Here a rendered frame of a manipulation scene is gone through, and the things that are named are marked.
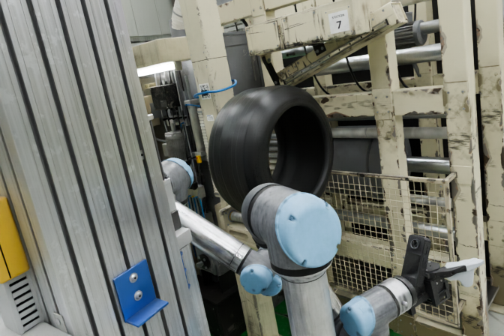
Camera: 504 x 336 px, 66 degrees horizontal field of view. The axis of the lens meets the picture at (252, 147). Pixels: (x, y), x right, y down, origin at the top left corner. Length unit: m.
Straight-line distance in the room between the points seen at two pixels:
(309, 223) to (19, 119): 0.47
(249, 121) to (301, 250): 0.93
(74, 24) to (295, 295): 0.60
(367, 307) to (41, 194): 0.65
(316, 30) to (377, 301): 1.18
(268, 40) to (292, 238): 1.39
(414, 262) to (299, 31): 1.15
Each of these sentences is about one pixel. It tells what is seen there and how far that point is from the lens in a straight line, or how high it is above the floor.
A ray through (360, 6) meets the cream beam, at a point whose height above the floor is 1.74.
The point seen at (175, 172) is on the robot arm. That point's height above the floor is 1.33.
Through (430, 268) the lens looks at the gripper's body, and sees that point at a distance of 1.03.
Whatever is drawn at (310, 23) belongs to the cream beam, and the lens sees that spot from 1.77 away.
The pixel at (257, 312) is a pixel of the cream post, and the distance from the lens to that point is 2.27.
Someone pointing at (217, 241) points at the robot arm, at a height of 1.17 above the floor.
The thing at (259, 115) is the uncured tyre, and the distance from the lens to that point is 1.54.
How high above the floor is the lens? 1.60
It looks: 12 degrees down
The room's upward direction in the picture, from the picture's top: 10 degrees counter-clockwise
